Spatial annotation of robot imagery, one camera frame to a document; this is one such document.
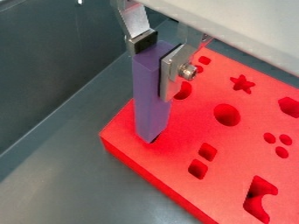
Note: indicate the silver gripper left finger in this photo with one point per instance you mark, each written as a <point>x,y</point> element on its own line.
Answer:
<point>140,36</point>

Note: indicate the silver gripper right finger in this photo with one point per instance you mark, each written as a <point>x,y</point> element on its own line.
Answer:
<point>176,62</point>

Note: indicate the purple rectangular peg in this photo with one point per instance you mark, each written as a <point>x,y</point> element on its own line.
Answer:
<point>151,109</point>

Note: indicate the red shape sorter block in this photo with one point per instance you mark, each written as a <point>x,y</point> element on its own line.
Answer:
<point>226,159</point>

